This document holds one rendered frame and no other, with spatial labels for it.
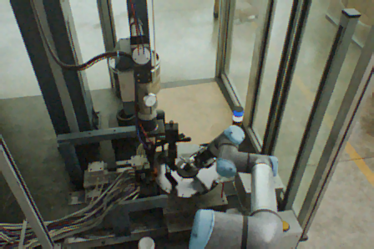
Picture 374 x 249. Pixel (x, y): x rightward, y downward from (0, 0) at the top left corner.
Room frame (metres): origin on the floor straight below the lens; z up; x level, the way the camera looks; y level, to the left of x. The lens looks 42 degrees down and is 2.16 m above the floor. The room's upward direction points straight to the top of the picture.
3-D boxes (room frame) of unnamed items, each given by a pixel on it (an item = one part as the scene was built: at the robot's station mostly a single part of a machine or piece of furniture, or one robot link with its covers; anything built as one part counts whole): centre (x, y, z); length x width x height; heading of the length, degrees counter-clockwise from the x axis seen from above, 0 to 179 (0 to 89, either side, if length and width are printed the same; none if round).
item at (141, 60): (1.17, 0.18, 1.45); 0.35 x 0.07 x 0.28; 10
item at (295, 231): (0.80, -0.34, 0.82); 0.28 x 0.11 x 0.15; 100
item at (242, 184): (1.07, -0.35, 0.82); 0.18 x 0.18 x 0.15; 10
